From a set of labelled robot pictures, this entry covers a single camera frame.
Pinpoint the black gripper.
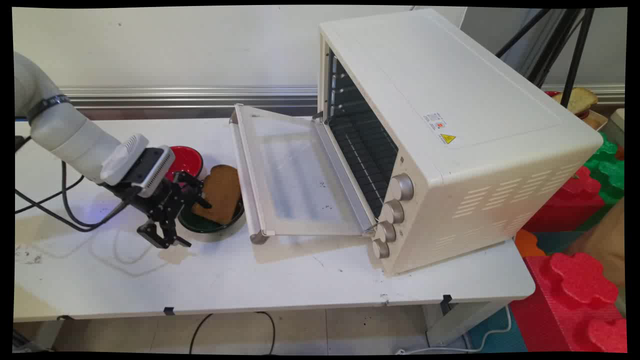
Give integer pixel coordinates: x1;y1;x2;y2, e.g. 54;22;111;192
106;171;214;250

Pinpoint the glass oven door with handle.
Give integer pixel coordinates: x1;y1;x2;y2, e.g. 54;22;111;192
229;103;379;245

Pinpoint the green bowl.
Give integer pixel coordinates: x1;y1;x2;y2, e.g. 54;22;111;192
177;197;246;235

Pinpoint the brown bread slice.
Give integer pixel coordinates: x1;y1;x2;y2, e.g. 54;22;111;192
191;164;243;225

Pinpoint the red bowl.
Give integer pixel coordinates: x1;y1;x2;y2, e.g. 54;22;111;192
165;145;204;184

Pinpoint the cream toaster oven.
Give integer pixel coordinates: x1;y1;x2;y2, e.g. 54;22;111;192
317;8;604;277

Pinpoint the orange foam piece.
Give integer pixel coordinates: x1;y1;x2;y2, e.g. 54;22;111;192
514;228;547;259

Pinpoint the large red foam block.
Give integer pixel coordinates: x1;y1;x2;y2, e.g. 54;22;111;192
509;252;628;353

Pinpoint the light toast slice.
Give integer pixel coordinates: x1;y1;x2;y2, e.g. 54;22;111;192
552;86;599;115

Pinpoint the beige tray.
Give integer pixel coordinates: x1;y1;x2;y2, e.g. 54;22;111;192
581;109;609;132

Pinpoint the black tripod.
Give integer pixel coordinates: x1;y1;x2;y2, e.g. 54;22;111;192
495;8;596;109

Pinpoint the green foam block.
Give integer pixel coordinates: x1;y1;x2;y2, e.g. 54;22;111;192
576;132;626;232

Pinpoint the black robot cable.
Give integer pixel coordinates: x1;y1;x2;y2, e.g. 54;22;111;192
15;160;132;234

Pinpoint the aluminium rail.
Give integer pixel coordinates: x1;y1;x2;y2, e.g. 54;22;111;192
59;85;319;110

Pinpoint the black floor cable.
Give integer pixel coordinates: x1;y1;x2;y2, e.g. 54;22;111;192
188;312;277;355

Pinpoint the black oven wire rack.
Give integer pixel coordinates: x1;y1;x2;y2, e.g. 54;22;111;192
329;112;399;217

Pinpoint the white floor cable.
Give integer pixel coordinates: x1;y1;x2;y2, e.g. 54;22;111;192
397;305;514;355

